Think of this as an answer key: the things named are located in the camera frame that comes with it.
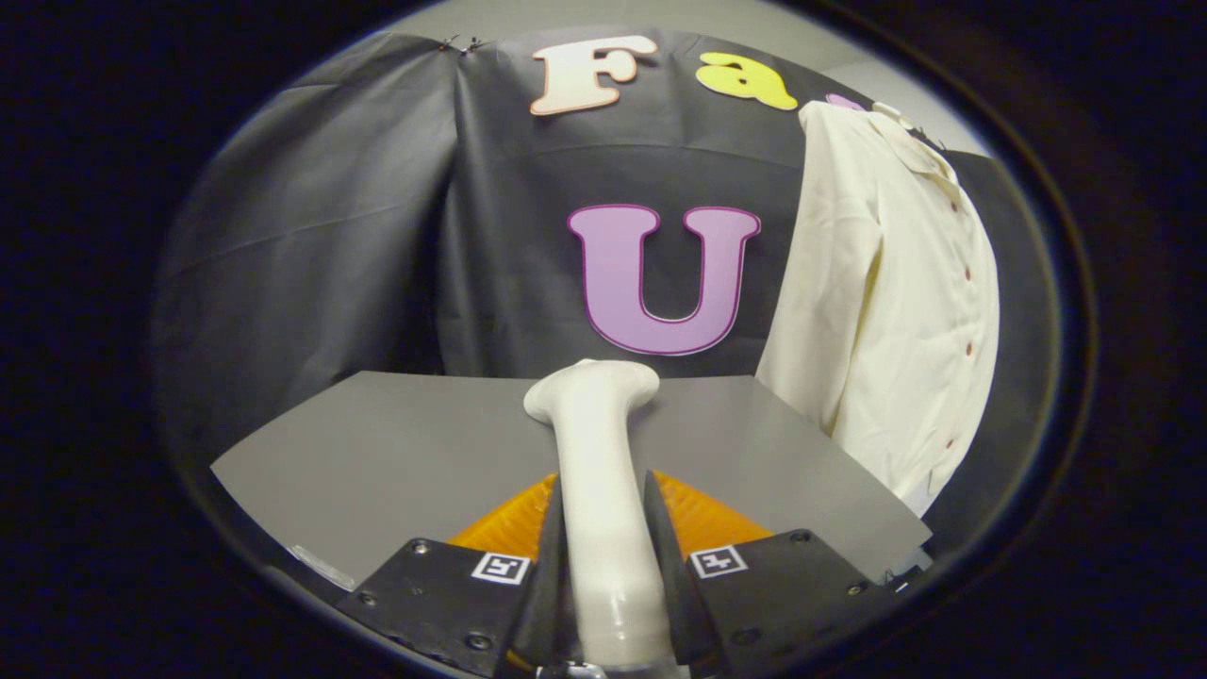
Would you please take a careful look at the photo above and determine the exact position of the white garment steamer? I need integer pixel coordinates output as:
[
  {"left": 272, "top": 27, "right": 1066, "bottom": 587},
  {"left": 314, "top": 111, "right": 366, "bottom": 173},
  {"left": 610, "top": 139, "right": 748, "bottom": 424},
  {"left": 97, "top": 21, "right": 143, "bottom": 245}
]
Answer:
[{"left": 523, "top": 358, "right": 694, "bottom": 679}]

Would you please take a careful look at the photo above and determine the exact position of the black backdrop cloth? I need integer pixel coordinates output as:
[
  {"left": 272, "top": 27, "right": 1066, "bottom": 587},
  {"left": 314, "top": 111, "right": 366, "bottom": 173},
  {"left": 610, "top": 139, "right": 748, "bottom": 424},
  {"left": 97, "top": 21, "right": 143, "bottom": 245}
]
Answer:
[{"left": 151, "top": 28, "right": 1062, "bottom": 529}]

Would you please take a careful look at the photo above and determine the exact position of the grey cabinet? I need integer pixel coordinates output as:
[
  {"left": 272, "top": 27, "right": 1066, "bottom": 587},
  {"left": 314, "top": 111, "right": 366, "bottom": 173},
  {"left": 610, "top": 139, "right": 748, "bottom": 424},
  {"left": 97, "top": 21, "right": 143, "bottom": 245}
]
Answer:
[{"left": 209, "top": 371, "right": 934, "bottom": 590}]

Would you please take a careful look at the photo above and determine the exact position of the cream button shirt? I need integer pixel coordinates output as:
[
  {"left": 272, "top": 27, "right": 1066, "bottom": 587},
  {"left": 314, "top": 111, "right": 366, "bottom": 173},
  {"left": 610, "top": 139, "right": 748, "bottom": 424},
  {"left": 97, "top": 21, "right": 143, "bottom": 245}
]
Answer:
[{"left": 754, "top": 99, "right": 1000, "bottom": 518}]

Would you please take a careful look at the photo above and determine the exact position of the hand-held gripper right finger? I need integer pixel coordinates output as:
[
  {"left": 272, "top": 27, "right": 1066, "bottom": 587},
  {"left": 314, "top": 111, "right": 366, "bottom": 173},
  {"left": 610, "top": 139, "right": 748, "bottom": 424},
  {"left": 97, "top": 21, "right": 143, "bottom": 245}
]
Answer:
[{"left": 644, "top": 469, "right": 899, "bottom": 675}]

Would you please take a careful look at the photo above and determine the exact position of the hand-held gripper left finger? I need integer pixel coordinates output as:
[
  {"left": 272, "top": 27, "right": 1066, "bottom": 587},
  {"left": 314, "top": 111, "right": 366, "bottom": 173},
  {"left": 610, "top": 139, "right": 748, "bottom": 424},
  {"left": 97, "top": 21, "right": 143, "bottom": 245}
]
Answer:
[{"left": 335, "top": 472, "right": 571, "bottom": 679}]

